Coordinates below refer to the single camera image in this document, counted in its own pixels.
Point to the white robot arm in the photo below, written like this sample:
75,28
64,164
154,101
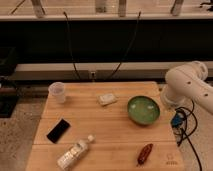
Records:
188,81

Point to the white sponge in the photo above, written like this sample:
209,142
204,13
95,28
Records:
107,99

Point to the black rectangular sponge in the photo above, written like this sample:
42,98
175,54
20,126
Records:
55,134

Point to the green bowl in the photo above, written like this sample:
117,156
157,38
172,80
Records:
143,110

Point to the clear plastic cup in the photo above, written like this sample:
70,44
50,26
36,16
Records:
57,91

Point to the clear plastic bottle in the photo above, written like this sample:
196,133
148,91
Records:
75,153

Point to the blue connector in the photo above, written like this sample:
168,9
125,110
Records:
177,120

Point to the black box at left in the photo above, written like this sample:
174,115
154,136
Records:
8,89

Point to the wall power outlet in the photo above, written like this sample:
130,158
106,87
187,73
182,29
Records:
92,75

